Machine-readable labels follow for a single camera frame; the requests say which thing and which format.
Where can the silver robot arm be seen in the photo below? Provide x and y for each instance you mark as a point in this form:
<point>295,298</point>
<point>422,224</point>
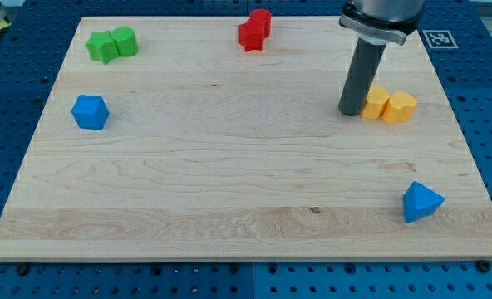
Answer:
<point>380,22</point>

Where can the light wooden board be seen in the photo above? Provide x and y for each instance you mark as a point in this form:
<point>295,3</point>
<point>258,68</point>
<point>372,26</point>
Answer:
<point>212,153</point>

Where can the red star block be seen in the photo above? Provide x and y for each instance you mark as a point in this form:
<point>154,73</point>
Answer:
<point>251,35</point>

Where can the red cylinder block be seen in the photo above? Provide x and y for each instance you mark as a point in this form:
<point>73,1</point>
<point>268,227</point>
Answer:
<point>263,18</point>

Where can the yellow hexagon block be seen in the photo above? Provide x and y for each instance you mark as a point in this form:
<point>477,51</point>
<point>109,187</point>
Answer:
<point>375,102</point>

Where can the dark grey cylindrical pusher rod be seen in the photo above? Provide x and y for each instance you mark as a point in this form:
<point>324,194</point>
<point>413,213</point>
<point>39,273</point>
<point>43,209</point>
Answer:
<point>365,62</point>

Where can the yellow heart block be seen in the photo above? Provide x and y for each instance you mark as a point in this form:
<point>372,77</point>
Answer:
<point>399,107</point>

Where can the blue hexagon block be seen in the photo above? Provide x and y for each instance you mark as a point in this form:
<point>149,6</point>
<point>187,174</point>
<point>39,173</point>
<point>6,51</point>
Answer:
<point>90,112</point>

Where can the green cylinder block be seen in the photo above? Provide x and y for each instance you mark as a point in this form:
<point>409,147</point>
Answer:
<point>125,41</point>

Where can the green star block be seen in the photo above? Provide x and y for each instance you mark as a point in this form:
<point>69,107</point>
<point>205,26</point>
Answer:
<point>102,47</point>

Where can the blue triangle block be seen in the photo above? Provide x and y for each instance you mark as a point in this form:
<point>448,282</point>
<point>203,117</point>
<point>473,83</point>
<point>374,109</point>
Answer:
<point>420,202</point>

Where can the white fiducial marker tag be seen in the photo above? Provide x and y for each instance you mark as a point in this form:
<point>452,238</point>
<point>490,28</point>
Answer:
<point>439,39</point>

